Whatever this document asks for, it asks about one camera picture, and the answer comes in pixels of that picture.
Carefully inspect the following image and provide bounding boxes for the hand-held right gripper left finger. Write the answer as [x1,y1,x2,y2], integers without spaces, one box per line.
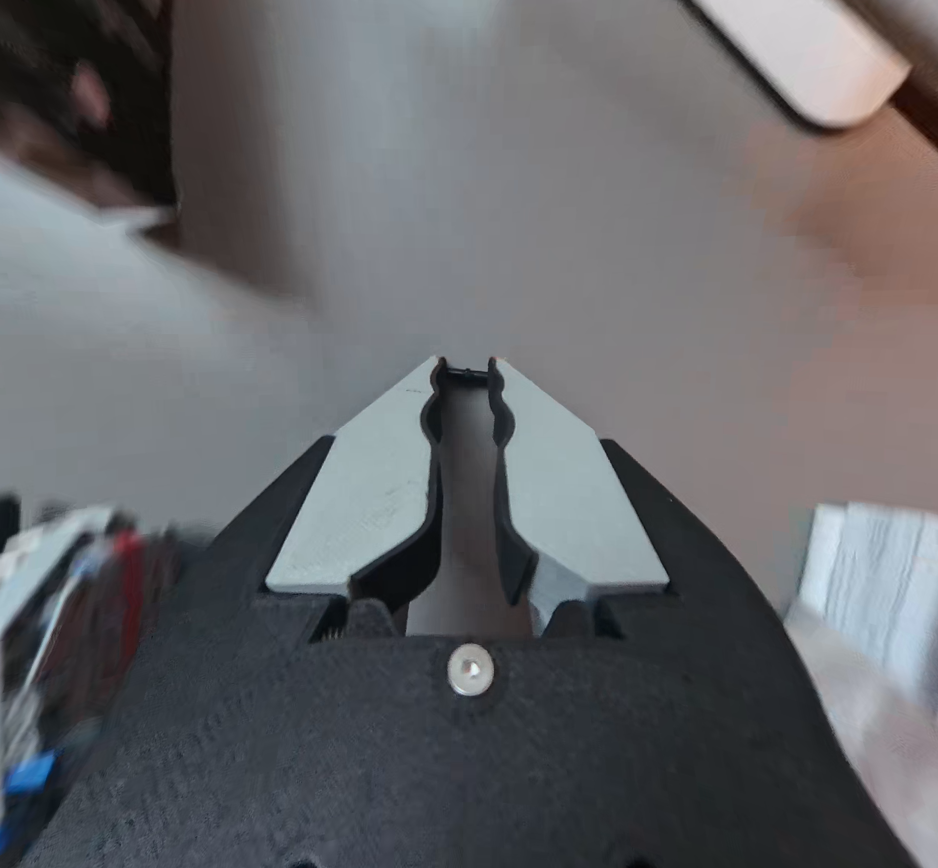
[264,357,448,609]

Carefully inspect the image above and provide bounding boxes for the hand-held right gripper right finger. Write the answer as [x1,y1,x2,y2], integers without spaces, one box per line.
[486,357,671,636]

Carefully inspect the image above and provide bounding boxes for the white stand base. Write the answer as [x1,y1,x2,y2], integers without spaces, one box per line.
[623,0,913,132]

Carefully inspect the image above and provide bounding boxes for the stack of white booklets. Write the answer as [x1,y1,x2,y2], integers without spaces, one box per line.
[799,502,938,708]

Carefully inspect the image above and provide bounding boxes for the pink plastic bag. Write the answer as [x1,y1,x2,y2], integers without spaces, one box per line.
[783,600,938,868]

